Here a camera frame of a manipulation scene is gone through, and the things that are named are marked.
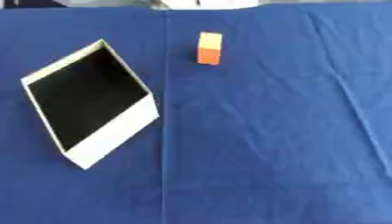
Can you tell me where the white box with black inside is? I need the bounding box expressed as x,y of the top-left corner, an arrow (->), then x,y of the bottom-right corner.
19,38 -> 161,171

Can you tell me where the orange rectangular block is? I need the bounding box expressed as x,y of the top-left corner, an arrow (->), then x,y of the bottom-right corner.
196,31 -> 224,67

